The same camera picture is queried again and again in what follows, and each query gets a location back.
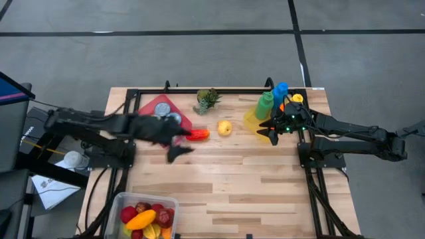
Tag red-label tuna can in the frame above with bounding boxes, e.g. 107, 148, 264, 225
167, 112, 183, 125

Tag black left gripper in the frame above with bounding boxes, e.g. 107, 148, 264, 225
127, 114, 195, 164

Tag red pepper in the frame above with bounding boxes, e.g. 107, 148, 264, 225
185, 128, 211, 142

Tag grey cabinet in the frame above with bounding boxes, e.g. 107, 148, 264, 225
0, 82, 33, 174

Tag glossy dark red apple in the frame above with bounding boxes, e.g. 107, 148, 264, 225
155, 208, 175, 230

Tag yellow apple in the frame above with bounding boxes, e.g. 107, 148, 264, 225
216, 119, 234, 137

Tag white printed paper sheet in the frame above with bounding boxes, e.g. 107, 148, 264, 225
31, 161, 82, 211

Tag blue squeeze bottle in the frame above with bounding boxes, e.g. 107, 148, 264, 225
271, 82, 290, 112

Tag black metal station frame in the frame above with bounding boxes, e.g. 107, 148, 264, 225
76, 76, 366, 239

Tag dark blue screen monitor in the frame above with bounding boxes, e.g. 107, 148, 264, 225
0, 71, 36, 108

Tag clear plastic container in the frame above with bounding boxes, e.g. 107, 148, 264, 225
104, 191, 181, 239

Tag green squeeze bottle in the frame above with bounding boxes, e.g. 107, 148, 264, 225
254, 91, 275, 121

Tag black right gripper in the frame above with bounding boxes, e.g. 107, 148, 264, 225
256, 101, 312, 147

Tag orange yellow mango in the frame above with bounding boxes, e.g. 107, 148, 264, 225
125, 209, 157, 231

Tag blue-label tuna can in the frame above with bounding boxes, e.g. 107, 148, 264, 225
153, 102, 172, 118

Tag black case with white lettering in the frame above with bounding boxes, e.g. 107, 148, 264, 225
20, 106, 64, 157

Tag yellow translucent plastic bin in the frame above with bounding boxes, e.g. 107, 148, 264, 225
243, 99, 277, 145

